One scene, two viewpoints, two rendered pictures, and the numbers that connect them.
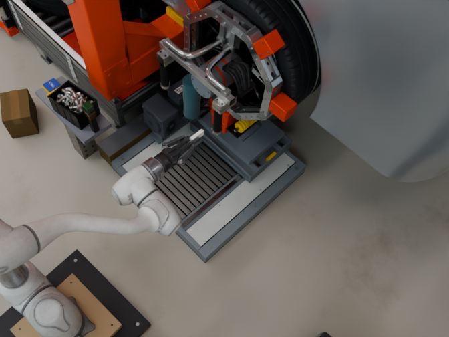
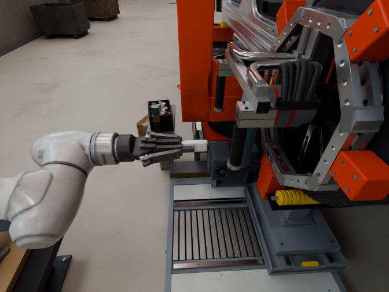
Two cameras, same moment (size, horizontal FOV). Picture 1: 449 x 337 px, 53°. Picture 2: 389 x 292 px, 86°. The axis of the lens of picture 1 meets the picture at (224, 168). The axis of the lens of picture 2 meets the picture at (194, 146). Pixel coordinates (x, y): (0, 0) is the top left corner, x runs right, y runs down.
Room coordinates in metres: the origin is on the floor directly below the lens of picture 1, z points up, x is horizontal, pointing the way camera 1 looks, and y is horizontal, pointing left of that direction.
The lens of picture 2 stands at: (0.72, -0.20, 1.19)
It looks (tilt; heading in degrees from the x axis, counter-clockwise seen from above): 39 degrees down; 48
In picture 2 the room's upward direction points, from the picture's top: straight up
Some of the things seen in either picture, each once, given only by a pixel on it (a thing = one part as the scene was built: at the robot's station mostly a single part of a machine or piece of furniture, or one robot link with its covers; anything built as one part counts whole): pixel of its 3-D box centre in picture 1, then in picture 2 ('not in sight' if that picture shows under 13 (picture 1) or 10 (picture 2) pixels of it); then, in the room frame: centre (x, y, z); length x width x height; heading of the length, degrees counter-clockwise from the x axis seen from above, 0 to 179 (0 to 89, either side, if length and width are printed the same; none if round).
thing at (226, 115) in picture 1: (229, 110); (280, 179); (1.43, 0.01, 0.48); 0.16 x 0.12 x 0.17; 141
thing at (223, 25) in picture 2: not in sight; (213, 25); (2.96, 1.92, 0.69); 0.52 x 0.17 x 0.35; 141
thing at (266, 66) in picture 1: (229, 65); (297, 106); (1.40, 0.04, 0.85); 0.54 x 0.07 x 0.54; 51
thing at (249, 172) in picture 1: (240, 134); (287, 221); (1.54, -0.07, 0.13); 0.50 x 0.36 x 0.10; 51
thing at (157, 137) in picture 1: (179, 109); (241, 167); (1.57, 0.30, 0.26); 0.42 x 0.18 x 0.35; 141
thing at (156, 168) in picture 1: (153, 169); (109, 148); (0.84, 0.27, 0.83); 0.09 x 0.06 x 0.09; 51
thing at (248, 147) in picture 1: (244, 116); (297, 200); (1.54, -0.07, 0.32); 0.40 x 0.30 x 0.28; 51
